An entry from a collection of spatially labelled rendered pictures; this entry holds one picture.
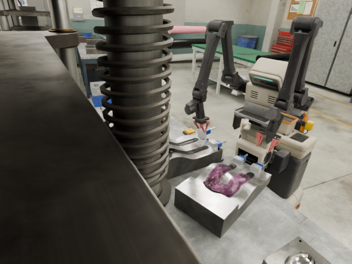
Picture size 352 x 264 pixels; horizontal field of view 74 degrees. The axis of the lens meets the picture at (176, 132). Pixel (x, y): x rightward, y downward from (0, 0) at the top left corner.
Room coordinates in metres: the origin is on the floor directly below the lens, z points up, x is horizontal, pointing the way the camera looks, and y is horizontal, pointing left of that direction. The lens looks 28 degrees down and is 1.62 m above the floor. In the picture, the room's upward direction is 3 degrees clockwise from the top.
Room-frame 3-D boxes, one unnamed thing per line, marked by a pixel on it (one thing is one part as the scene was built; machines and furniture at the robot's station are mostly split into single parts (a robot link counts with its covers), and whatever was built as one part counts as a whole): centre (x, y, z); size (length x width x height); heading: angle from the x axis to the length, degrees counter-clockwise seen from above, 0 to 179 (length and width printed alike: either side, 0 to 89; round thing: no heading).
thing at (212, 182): (0.93, -0.27, 0.90); 0.26 x 0.18 x 0.08; 139
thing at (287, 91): (1.15, -0.55, 1.40); 0.11 x 0.06 x 0.43; 44
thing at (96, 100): (4.18, 1.31, 0.11); 0.61 x 0.41 x 0.22; 114
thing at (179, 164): (1.18, -0.01, 0.87); 0.50 x 0.26 x 0.14; 122
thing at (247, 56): (5.30, -1.30, 0.51); 2.40 x 1.13 x 1.02; 28
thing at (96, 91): (4.18, 1.31, 0.28); 0.61 x 0.41 x 0.15; 114
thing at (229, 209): (0.92, -0.27, 0.86); 0.50 x 0.26 x 0.11; 139
